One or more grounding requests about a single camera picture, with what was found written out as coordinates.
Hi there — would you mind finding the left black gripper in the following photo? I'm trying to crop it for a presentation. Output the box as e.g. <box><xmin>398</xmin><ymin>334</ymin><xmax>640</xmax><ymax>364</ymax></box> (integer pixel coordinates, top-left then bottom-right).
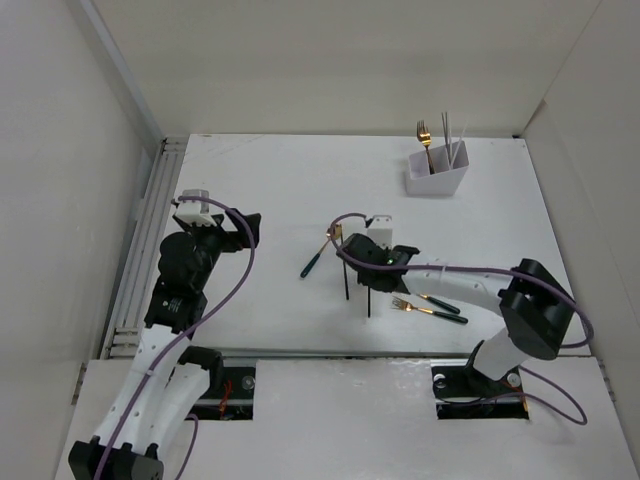
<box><xmin>182</xmin><ymin>208</ymin><xmax>258</xmax><ymax>291</ymax></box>

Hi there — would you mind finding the gold spoon green handle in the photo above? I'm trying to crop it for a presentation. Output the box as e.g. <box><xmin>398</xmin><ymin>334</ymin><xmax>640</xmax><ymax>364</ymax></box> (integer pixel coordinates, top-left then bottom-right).
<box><xmin>419</xmin><ymin>294</ymin><xmax>461</xmax><ymax>315</ymax></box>
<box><xmin>299</xmin><ymin>224</ymin><xmax>342</xmax><ymax>279</ymax></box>

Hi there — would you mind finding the gold fork green handle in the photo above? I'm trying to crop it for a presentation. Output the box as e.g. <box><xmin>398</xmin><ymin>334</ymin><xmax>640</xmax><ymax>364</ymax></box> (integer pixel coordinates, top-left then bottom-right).
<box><xmin>416</xmin><ymin>120</ymin><xmax>435</xmax><ymax>175</ymax></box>
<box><xmin>392</xmin><ymin>297</ymin><xmax>468</xmax><ymax>325</ymax></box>

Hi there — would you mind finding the thin silver chopstick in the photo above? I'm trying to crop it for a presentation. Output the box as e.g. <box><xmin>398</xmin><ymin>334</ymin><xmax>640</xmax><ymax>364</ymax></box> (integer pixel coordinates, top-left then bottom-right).
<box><xmin>449</xmin><ymin>119</ymin><xmax>469</xmax><ymax>170</ymax></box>

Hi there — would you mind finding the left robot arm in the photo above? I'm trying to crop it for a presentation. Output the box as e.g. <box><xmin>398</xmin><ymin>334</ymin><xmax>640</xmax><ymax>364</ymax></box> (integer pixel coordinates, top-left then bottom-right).
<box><xmin>68</xmin><ymin>202</ymin><xmax>261</xmax><ymax>479</ymax></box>

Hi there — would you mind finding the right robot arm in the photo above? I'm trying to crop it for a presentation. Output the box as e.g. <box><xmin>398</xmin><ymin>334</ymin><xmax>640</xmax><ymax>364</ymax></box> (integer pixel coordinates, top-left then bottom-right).
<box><xmin>336</xmin><ymin>233</ymin><xmax>576</xmax><ymax>394</ymax></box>

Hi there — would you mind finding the white three-slot utensil container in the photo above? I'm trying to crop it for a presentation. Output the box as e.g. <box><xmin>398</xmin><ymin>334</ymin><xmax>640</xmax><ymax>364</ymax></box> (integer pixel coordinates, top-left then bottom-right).
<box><xmin>405</xmin><ymin>141</ymin><xmax>469</xmax><ymax>197</ymax></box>

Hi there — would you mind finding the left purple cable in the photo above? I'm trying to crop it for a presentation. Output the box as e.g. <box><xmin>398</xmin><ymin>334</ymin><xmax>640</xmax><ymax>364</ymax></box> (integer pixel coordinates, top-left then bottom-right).
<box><xmin>92</xmin><ymin>195</ymin><xmax>259</xmax><ymax>480</ymax></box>

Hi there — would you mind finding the purple cable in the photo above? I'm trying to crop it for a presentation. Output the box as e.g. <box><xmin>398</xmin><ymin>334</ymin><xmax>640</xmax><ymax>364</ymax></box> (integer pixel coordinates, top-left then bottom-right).
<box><xmin>92</xmin><ymin>195</ymin><xmax>259</xmax><ymax>480</ymax></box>
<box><xmin>328</xmin><ymin>212</ymin><xmax>597</xmax><ymax>426</ymax></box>

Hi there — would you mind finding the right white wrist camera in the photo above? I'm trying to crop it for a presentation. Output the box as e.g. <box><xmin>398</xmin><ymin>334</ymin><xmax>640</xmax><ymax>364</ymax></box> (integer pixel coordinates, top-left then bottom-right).
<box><xmin>365</xmin><ymin>215</ymin><xmax>393</xmax><ymax>249</ymax></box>

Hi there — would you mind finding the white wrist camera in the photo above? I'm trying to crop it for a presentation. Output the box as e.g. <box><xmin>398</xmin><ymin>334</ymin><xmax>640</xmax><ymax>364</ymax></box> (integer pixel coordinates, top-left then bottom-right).
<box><xmin>173</xmin><ymin>189</ymin><xmax>224</xmax><ymax>227</ymax></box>
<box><xmin>365</xmin><ymin>215</ymin><xmax>393</xmax><ymax>249</ymax></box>

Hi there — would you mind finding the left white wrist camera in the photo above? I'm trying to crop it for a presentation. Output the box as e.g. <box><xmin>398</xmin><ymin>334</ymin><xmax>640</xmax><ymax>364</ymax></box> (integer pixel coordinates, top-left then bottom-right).
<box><xmin>173</xmin><ymin>189</ymin><xmax>224</xmax><ymax>227</ymax></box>

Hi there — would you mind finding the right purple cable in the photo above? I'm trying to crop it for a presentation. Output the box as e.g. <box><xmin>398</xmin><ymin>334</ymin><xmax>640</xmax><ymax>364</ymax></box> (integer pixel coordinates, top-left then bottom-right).
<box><xmin>328</xmin><ymin>212</ymin><xmax>597</xmax><ymax>426</ymax></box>

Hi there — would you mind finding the aluminium rail frame left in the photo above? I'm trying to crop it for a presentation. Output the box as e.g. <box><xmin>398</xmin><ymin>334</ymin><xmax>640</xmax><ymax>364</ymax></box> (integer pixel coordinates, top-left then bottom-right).
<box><xmin>94</xmin><ymin>137</ymin><xmax>188</xmax><ymax>360</ymax></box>

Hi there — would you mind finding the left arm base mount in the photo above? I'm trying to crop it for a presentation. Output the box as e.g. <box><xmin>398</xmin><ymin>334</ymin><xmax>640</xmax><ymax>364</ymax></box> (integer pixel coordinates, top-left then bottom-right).
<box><xmin>190</xmin><ymin>356</ymin><xmax>257</xmax><ymax>421</ymax></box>

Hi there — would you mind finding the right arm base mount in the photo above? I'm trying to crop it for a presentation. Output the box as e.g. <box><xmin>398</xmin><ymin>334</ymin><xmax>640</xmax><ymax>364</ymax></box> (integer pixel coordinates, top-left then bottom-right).
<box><xmin>431</xmin><ymin>365</ymin><xmax>529</xmax><ymax>420</ymax></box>

